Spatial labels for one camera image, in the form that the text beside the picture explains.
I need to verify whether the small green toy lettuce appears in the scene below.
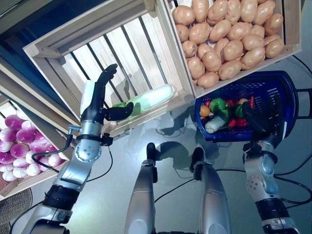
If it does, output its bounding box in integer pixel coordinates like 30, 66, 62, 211
210, 97, 227, 113

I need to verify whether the blue plastic shopping basket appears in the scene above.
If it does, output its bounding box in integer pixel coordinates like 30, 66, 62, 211
194, 70, 312, 142

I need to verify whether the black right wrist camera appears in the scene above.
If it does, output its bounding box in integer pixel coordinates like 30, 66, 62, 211
242, 142, 256, 156

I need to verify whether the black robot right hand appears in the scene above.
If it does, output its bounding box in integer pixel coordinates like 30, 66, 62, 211
241, 94, 285, 147

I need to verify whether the brown toy potato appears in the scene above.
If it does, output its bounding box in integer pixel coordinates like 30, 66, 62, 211
175, 24, 190, 42
209, 19, 232, 43
222, 39, 244, 61
228, 21, 252, 41
196, 72, 220, 88
189, 22, 211, 44
240, 46, 266, 71
265, 38, 285, 59
218, 60, 242, 80
241, 33, 265, 51
201, 51, 222, 73
181, 40, 198, 58
187, 57, 206, 80

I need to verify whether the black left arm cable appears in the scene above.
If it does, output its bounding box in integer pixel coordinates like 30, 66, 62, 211
31, 124, 81, 174

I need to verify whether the toy napa cabbage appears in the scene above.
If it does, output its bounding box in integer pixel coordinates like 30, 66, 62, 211
204, 107, 232, 134
111, 84, 175, 115

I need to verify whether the silver robot left leg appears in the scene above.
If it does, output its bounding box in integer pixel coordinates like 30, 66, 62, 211
124, 142, 159, 234

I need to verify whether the light wooden crate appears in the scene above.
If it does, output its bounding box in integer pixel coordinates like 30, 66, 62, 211
156, 0, 303, 98
23, 0, 195, 139
0, 95, 71, 200

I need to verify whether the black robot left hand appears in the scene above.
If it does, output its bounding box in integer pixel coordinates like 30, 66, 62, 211
79, 63, 134, 122

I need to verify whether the wooden display shelf frame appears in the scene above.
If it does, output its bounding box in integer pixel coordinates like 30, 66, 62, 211
0, 0, 81, 137

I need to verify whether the woven wicker mat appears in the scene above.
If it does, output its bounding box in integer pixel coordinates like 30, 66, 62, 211
0, 187, 34, 227

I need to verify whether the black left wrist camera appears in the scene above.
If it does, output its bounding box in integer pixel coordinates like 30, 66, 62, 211
101, 133, 114, 147

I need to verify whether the thin black floor cable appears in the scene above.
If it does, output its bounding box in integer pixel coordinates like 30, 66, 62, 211
153, 177, 197, 203

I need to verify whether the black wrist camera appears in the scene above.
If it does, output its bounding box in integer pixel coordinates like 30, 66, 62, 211
101, 133, 114, 147
242, 142, 256, 156

